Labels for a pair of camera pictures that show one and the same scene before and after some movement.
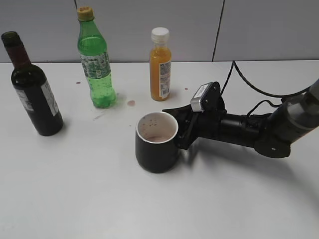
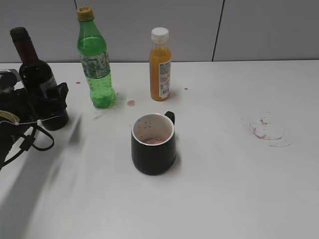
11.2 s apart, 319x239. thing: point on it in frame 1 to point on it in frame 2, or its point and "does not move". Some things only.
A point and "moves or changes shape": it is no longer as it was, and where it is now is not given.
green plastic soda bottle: (93, 51) does not move
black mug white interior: (157, 142) moves or changes shape
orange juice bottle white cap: (160, 62) does not move
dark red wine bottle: (32, 88) moves or changes shape
